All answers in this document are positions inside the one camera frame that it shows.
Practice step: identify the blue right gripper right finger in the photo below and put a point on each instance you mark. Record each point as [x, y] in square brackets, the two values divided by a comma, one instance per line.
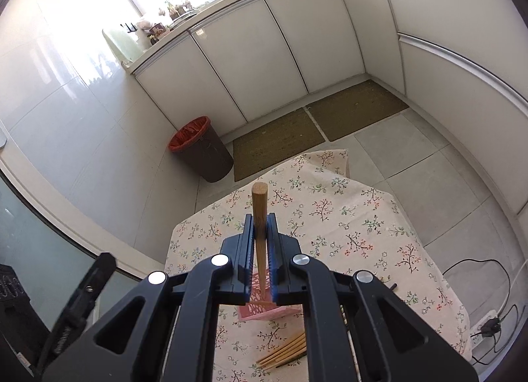
[277, 261]

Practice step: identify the pink perforated utensil basket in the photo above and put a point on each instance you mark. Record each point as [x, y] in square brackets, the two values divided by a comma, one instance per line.
[260, 306]

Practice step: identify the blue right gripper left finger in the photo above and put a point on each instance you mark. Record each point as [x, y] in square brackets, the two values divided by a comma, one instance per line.
[245, 257]

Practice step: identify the bamboo chopstick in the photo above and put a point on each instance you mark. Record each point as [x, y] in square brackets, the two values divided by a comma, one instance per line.
[284, 348]
[259, 199]
[288, 359]
[288, 354]

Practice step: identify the floral tablecloth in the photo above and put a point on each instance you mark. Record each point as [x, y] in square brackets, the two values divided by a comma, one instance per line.
[349, 226]

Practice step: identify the pale green cutting board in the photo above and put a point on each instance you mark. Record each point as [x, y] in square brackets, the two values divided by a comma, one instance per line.
[125, 48]

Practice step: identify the olive floor mat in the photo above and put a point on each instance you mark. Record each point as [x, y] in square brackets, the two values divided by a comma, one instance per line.
[274, 142]
[354, 108]

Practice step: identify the brown trash bin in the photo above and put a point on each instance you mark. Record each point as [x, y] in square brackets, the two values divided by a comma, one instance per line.
[198, 145]

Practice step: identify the white power strip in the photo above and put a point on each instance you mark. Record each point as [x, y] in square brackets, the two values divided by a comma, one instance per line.
[486, 327]

